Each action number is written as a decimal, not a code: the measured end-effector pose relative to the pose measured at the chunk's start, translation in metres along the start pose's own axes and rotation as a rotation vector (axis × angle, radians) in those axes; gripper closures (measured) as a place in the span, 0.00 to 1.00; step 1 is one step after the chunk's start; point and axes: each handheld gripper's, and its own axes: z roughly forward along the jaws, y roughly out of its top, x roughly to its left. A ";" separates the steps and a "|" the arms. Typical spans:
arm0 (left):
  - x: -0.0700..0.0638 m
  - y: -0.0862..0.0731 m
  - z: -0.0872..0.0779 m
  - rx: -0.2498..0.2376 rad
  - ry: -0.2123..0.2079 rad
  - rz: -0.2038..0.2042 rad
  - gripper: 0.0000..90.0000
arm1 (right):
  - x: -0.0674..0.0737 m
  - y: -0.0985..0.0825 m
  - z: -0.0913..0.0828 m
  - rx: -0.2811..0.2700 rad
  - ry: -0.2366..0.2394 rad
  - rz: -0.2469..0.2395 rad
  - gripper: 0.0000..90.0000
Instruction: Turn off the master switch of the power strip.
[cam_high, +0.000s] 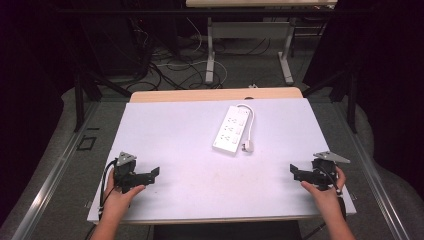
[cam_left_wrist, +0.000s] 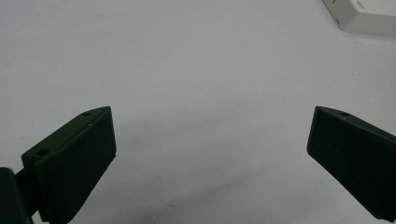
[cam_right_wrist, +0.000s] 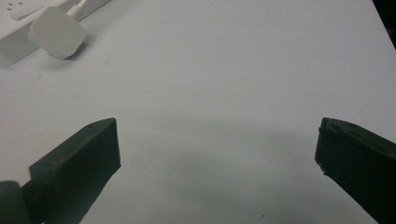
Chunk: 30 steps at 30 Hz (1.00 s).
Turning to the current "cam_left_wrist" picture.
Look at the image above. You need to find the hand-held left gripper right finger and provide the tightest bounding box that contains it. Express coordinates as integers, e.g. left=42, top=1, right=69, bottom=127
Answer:
left=306, top=105, right=396, bottom=223

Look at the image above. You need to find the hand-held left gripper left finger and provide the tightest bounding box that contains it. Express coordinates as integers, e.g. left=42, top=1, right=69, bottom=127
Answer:
left=14, top=105, right=118, bottom=224

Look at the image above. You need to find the white box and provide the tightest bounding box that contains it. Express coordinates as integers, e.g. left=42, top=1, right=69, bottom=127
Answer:
left=322, top=0, right=396, bottom=37

